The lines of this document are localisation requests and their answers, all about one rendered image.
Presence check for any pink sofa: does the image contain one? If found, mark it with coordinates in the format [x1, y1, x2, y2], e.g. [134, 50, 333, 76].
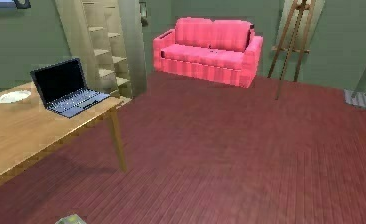
[152, 17, 264, 89]

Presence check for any beige shelf unit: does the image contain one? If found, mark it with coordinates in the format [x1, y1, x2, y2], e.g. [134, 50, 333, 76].
[54, 0, 148, 98]

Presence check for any black laptop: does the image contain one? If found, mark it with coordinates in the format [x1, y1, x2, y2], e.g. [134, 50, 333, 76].
[30, 57, 111, 119]

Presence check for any brown wooden easel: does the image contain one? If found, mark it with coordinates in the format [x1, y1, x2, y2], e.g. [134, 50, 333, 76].
[267, 0, 317, 100]

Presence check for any wooden table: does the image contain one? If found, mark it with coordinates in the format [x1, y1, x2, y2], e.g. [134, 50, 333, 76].
[0, 81, 132, 192]

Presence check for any white plate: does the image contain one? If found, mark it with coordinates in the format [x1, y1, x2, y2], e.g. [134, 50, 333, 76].
[0, 90, 32, 104]

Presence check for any grey striped cloth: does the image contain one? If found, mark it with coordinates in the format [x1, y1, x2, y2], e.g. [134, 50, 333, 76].
[344, 88, 366, 110]

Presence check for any framed wall picture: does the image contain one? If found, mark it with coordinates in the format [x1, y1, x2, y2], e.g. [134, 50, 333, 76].
[0, 0, 32, 10]

